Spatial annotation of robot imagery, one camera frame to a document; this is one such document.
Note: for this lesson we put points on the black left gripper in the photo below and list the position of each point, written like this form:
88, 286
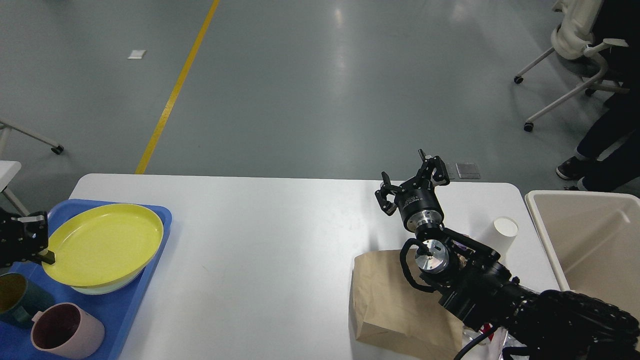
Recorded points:
25, 238

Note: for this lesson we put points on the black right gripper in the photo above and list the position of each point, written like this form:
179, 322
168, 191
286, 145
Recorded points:
419, 207

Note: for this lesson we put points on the yellow plate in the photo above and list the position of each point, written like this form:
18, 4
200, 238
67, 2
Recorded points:
104, 245

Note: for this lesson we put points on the white paper cup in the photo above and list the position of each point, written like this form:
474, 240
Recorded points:
500, 234

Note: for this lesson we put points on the pink mug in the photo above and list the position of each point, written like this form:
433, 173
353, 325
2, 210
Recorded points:
67, 331

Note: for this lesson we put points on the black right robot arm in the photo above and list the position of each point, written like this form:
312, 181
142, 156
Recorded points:
477, 289

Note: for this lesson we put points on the metal floor socket plates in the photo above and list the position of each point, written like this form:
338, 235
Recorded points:
463, 170

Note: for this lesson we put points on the blue mug yellow inside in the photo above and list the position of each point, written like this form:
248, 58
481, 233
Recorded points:
21, 299

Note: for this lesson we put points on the pale green plate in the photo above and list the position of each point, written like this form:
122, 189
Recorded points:
100, 290

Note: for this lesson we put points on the blue plastic tray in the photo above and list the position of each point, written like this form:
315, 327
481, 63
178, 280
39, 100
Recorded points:
116, 310

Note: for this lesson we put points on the brown paper bag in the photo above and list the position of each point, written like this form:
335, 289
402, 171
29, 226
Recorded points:
390, 314

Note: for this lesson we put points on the beige plastic bin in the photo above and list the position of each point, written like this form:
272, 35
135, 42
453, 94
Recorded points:
592, 241

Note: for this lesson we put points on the person in dark clothes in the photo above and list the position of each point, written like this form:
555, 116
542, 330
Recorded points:
608, 155

